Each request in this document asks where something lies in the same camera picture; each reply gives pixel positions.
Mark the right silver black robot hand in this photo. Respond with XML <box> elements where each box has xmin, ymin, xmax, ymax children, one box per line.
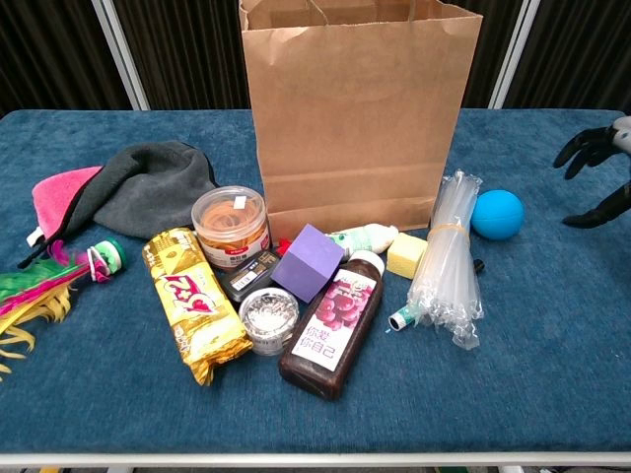
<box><xmin>551</xmin><ymin>116</ymin><xmax>631</xmax><ymax>231</ymax></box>

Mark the blue ball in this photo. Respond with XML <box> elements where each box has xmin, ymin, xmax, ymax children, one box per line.
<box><xmin>470</xmin><ymin>189</ymin><xmax>526</xmax><ymax>241</ymax></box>

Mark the bundle of clear straws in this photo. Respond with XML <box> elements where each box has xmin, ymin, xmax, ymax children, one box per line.
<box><xmin>406</xmin><ymin>169</ymin><xmax>483</xmax><ymax>351</ymax></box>

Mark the purple foam cube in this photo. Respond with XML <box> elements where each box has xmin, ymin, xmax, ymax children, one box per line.
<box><xmin>270</xmin><ymin>223</ymin><xmax>345</xmax><ymax>304</ymax></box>

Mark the gold biscuit packet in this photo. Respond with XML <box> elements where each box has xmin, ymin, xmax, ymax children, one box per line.
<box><xmin>141</xmin><ymin>226</ymin><xmax>254</xmax><ymax>387</ymax></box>

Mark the brown paper bag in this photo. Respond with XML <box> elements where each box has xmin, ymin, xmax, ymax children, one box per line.
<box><xmin>239</xmin><ymin>0</ymin><xmax>484</xmax><ymax>242</ymax></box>

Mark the black pleated curtain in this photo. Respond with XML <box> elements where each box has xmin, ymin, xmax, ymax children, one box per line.
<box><xmin>0</xmin><ymin>0</ymin><xmax>133</xmax><ymax>118</ymax></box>
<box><xmin>460</xmin><ymin>0</ymin><xmax>523</xmax><ymax>109</ymax></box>
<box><xmin>505</xmin><ymin>0</ymin><xmax>631</xmax><ymax>112</ymax></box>
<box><xmin>111</xmin><ymin>0</ymin><xmax>252</xmax><ymax>110</ymax></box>

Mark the yellow sponge cube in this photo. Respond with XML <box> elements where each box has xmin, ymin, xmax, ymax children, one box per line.
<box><xmin>386</xmin><ymin>232</ymin><xmax>429</xmax><ymax>282</ymax></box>

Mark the white bottle with green label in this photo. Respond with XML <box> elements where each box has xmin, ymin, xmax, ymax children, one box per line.
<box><xmin>324</xmin><ymin>222</ymin><xmax>399</xmax><ymax>261</ymax></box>

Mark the green whiteboard marker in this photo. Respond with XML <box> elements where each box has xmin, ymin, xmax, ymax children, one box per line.
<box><xmin>387</xmin><ymin>258</ymin><xmax>487</xmax><ymax>331</ymax></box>

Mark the blue table mat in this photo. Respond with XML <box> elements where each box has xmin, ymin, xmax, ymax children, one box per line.
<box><xmin>0</xmin><ymin>108</ymin><xmax>631</xmax><ymax>457</ymax></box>

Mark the grape juice bottle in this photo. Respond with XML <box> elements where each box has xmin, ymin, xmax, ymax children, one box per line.
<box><xmin>278</xmin><ymin>249</ymin><xmax>386</xmax><ymax>401</ymax></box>

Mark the clear jar of silver pins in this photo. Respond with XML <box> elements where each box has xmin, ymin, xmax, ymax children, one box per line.
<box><xmin>238</xmin><ymin>287</ymin><xmax>301</xmax><ymax>357</ymax></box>

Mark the small black box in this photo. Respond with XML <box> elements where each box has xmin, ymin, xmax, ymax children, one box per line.
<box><xmin>216</xmin><ymin>238</ymin><xmax>292</xmax><ymax>303</ymax></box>

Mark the clear jar of rubber bands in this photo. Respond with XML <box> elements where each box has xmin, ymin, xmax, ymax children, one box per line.
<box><xmin>190</xmin><ymin>185</ymin><xmax>273</xmax><ymax>271</ymax></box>

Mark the white table edge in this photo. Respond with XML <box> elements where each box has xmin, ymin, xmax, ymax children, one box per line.
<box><xmin>0</xmin><ymin>451</ymin><xmax>631</xmax><ymax>469</ymax></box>

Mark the grey fleece cloth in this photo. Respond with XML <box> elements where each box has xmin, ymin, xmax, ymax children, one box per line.
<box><xmin>63</xmin><ymin>141</ymin><xmax>221</xmax><ymax>241</ymax></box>

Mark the pink cloth with black trim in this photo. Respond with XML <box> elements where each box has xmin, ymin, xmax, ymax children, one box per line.
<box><xmin>18</xmin><ymin>166</ymin><xmax>105</xmax><ymax>270</ymax></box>

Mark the colourful feather shuttlecock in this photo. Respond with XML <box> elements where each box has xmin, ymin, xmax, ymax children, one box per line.
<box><xmin>0</xmin><ymin>237</ymin><xmax>127</xmax><ymax>383</ymax></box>

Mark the white partition post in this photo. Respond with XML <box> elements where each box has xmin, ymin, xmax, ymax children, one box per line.
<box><xmin>91</xmin><ymin>0</ymin><xmax>151</xmax><ymax>111</ymax></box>
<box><xmin>487</xmin><ymin>0</ymin><xmax>543</xmax><ymax>110</ymax></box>

